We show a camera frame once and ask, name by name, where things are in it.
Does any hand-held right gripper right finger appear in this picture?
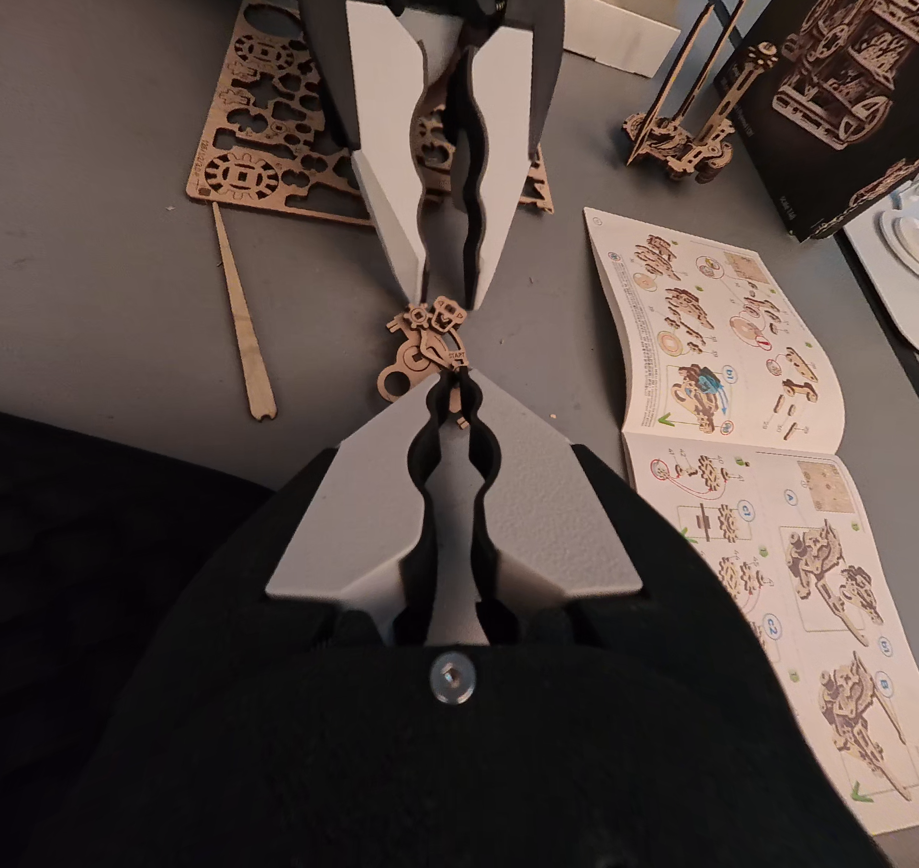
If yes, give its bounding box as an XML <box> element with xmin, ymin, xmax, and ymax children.
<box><xmin>459</xmin><ymin>370</ymin><xmax>643</xmax><ymax>643</ymax></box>

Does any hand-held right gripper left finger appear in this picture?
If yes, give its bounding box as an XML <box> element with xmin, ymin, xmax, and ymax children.
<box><xmin>264</xmin><ymin>372</ymin><xmax>446</xmax><ymax>643</ymax></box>

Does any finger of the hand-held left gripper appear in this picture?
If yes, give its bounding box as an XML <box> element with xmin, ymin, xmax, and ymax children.
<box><xmin>346</xmin><ymin>0</ymin><xmax>435</xmax><ymax>307</ymax></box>
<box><xmin>447</xmin><ymin>23</ymin><xmax>536</xmax><ymax>310</ymax></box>

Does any small wooden gear assembly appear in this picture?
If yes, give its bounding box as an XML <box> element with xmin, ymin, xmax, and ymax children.
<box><xmin>377</xmin><ymin>295</ymin><xmax>475</xmax><ymax>432</ymax></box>

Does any partly built wooden model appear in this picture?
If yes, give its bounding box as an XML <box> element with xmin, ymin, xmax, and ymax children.
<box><xmin>621</xmin><ymin>0</ymin><xmax>780</xmax><ymax>184</ymax></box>

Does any black model kit box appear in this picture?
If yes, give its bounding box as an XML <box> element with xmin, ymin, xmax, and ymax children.
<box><xmin>714</xmin><ymin>0</ymin><xmax>919</xmax><ymax>243</ymax></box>

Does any white cardboard tray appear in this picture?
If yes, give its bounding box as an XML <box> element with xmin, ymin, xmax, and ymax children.
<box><xmin>560</xmin><ymin>0</ymin><xmax>682</xmax><ymax>80</ymax></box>

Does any wooden sheet with gear cutouts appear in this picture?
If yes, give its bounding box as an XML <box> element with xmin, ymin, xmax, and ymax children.
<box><xmin>185</xmin><ymin>0</ymin><xmax>378</xmax><ymax>227</ymax></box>

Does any thin wooden stick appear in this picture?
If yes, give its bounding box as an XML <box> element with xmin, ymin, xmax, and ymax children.
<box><xmin>210</xmin><ymin>202</ymin><xmax>278</xmax><ymax>422</ymax></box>

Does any illustrated instruction booklet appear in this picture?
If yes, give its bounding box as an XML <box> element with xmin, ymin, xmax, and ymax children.
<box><xmin>583</xmin><ymin>206</ymin><xmax>919</xmax><ymax>839</ymax></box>

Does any black textured pad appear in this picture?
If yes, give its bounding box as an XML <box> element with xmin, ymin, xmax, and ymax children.
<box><xmin>0</xmin><ymin>412</ymin><xmax>278</xmax><ymax>868</ymax></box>

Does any white flat box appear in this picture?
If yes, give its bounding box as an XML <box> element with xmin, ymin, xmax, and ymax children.
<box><xmin>841</xmin><ymin>160</ymin><xmax>919</xmax><ymax>352</ymax></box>

